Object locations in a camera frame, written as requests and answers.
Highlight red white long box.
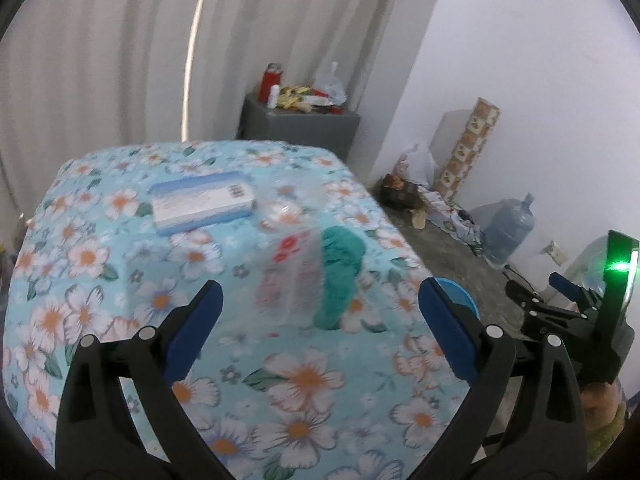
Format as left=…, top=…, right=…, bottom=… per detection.
left=300, top=92, right=344, bottom=113

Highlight white curtain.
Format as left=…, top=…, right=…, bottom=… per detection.
left=0, top=0, right=401, bottom=201

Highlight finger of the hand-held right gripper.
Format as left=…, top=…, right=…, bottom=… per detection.
left=505, top=280, right=601, bottom=342
left=548, top=272, right=604, bottom=317

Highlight patterned paper roll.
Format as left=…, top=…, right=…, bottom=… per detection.
left=434, top=97, right=501, bottom=201

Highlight large blue water jug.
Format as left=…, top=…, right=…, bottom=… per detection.
left=482, top=192, right=536, bottom=267

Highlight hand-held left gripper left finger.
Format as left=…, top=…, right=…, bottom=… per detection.
left=55, top=280, right=236, bottom=480

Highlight red thermos bottle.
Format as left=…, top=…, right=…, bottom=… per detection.
left=258, top=62, right=283, bottom=103

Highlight blue white box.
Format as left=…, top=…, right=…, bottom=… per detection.
left=150, top=171, right=258, bottom=236

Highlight clear plastic container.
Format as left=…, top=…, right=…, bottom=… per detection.
left=252, top=180, right=326, bottom=318

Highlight grey cabinet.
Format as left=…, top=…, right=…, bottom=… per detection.
left=237, top=92, right=362, bottom=163

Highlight teal cloth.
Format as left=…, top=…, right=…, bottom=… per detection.
left=312, top=225, right=366, bottom=331

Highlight floral blue blanket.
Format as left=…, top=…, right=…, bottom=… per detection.
left=0, top=140, right=481, bottom=480

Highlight dark cardboard box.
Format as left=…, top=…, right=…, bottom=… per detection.
left=380, top=174, right=426, bottom=210

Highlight person's right hand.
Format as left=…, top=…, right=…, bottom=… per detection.
left=580, top=381, right=623, bottom=433

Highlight white wall socket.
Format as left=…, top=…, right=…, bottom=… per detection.
left=545, top=241, right=571, bottom=266

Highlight clear plastic bag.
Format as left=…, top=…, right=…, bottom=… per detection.
left=312, top=61, right=347, bottom=103

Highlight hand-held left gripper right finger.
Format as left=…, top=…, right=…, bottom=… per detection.
left=410, top=276, right=588, bottom=480

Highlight white water dispenser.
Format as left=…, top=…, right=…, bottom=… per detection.
left=567, top=237, right=613, bottom=306

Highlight yellow snack packets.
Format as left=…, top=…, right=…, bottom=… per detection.
left=279, top=85, right=313, bottom=110

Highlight white plastic bag red print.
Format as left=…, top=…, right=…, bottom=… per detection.
left=395, top=142, right=438, bottom=188

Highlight black power cable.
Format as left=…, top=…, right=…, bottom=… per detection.
left=502, top=260, right=538, bottom=293

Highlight blue plastic basket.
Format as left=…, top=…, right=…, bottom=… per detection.
left=432, top=276, right=482, bottom=321

